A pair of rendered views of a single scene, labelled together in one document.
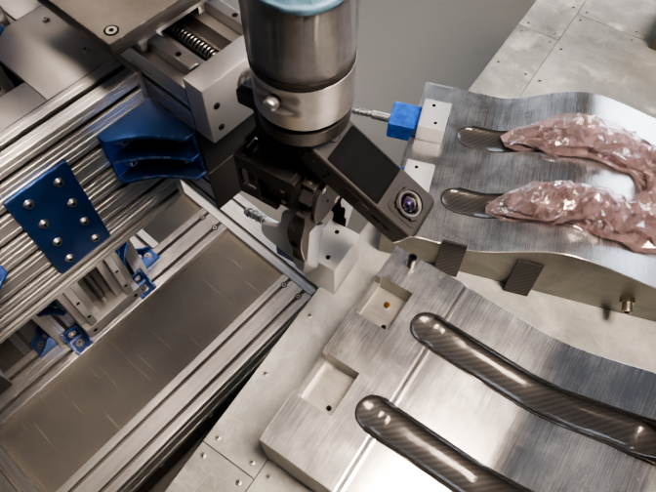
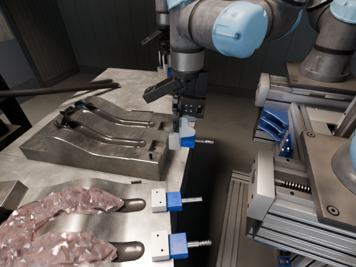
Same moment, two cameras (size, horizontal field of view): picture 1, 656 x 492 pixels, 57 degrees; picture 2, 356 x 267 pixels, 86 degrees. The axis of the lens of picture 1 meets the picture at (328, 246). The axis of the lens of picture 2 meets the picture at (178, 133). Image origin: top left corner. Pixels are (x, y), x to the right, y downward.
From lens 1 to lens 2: 0.76 m
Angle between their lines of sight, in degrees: 79
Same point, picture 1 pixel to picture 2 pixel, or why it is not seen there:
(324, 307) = (179, 166)
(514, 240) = (110, 185)
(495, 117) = not seen: outside the picture
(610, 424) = (85, 132)
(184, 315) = (257, 259)
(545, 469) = (105, 124)
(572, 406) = (95, 138)
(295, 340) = (183, 155)
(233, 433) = not seen: hidden behind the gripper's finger
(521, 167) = (105, 228)
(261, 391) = not seen: hidden behind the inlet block
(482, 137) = (128, 256)
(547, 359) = (101, 149)
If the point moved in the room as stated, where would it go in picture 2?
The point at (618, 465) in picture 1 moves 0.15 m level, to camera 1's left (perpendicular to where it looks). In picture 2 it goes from (86, 122) to (129, 113)
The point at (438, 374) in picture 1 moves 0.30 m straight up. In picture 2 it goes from (135, 136) to (117, 43)
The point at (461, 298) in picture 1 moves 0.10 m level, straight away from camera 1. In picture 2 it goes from (131, 155) to (120, 181)
